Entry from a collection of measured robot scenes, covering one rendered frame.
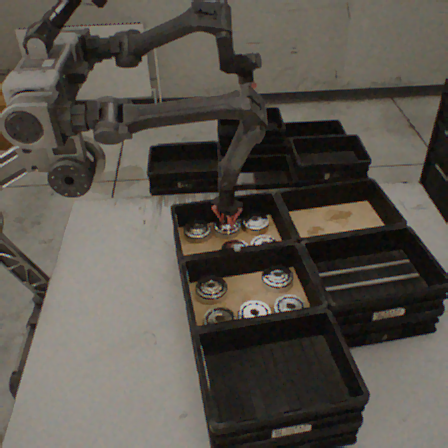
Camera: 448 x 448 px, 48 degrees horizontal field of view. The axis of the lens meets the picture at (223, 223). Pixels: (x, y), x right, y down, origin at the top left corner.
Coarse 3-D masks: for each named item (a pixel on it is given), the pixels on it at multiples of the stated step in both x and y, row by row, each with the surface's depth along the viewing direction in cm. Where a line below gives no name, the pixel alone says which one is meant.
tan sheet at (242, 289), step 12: (240, 276) 170; (252, 276) 170; (192, 288) 166; (228, 288) 166; (240, 288) 166; (252, 288) 165; (264, 288) 165; (300, 288) 165; (228, 300) 162; (240, 300) 161; (252, 300) 161; (264, 300) 161; (276, 300) 161; (204, 312) 158
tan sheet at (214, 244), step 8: (272, 224) 191; (272, 232) 187; (184, 240) 185; (216, 240) 185; (224, 240) 185; (240, 240) 185; (248, 240) 184; (280, 240) 184; (184, 248) 182; (192, 248) 182; (200, 248) 181; (208, 248) 181; (216, 248) 181
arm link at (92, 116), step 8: (88, 104) 127; (96, 104) 127; (104, 104) 128; (112, 104) 128; (88, 112) 126; (96, 112) 126; (104, 112) 127; (112, 112) 128; (120, 112) 130; (88, 120) 126; (96, 120) 126; (104, 120) 127; (112, 120) 127; (120, 120) 129
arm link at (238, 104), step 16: (208, 96) 126; (224, 96) 125; (240, 96) 124; (256, 96) 128; (128, 112) 127; (144, 112) 127; (160, 112) 126; (176, 112) 126; (192, 112) 125; (208, 112) 125; (224, 112) 125; (240, 112) 124; (256, 112) 125; (96, 128) 127; (112, 128) 126; (128, 128) 127; (144, 128) 130; (112, 144) 132
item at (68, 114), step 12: (60, 96) 128; (48, 108) 122; (60, 108) 125; (72, 108) 126; (84, 108) 126; (60, 120) 124; (72, 120) 125; (84, 120) 126; (60, 132) 126; (72, 132) 127; (60, 144) 128
